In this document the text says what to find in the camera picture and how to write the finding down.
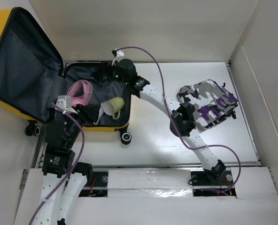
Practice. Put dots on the white plastic bottle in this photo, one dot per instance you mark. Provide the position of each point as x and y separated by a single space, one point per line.
101 112

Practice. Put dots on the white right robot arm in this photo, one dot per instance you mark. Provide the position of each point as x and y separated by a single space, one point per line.
180 114

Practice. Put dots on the metal base rail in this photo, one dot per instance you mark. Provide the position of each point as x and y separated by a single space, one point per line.
159 183

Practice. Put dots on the purple camouflage backpack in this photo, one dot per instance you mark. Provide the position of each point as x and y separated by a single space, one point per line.
210 102

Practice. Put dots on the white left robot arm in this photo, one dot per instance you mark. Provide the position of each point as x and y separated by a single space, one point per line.
64 175

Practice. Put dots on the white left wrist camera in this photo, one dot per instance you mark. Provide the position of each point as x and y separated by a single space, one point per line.
63 103

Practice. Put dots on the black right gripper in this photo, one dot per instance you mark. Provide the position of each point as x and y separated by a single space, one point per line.
104 67

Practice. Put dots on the pale yellow mug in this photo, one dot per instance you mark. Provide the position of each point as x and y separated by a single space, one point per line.
113 107

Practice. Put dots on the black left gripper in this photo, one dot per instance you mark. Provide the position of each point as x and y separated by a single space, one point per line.
89 112

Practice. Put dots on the yellow hard-shell suitcase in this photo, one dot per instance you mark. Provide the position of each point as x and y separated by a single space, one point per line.
33 74

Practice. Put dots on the pink headphones with cable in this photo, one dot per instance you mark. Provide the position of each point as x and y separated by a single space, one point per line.
80 92

